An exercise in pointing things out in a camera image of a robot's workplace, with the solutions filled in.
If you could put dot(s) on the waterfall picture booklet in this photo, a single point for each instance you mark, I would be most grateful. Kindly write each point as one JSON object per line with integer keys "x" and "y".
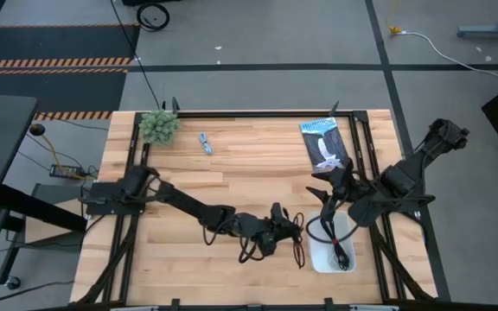
{"x": 324, "y": 144}

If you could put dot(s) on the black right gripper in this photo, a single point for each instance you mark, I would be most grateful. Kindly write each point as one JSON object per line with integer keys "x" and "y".
{"x": 345, "y": 181}

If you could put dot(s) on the white rectangular tray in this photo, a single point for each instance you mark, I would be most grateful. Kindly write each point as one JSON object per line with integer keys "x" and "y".
{"x": 322, "y": 255}

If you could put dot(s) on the green fuzzy plant ball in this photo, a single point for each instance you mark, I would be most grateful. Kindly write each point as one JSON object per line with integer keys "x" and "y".
{"x": 159, "y": 127}

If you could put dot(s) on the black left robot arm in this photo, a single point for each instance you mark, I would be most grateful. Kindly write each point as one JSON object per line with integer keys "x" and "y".
{"x": 188, "y": 205}

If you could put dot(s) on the black metal table frame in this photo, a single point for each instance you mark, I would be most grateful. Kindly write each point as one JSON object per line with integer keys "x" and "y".
{"x": 253, "y": 114}

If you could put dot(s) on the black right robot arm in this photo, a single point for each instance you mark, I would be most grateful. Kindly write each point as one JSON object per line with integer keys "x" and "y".
{"x": 404, "y": 181}

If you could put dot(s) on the black power adapter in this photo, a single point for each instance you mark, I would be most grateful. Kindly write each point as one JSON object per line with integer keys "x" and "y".
{"x": 65, "y": 171}

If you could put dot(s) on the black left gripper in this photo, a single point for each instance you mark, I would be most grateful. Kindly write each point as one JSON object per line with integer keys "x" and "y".
{"x": 270, "y": 233}

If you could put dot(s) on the grey metal table leg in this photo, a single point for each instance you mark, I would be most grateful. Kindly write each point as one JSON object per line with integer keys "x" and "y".
{"x": 495, "y": 31}

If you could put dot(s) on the black caster wheel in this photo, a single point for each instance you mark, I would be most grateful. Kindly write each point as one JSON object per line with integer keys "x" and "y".
{"x": 13, "y": 283}

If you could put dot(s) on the black hazard-striped floor mat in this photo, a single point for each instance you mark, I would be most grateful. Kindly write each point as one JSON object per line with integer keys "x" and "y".
{"x": 50, "y": 43}

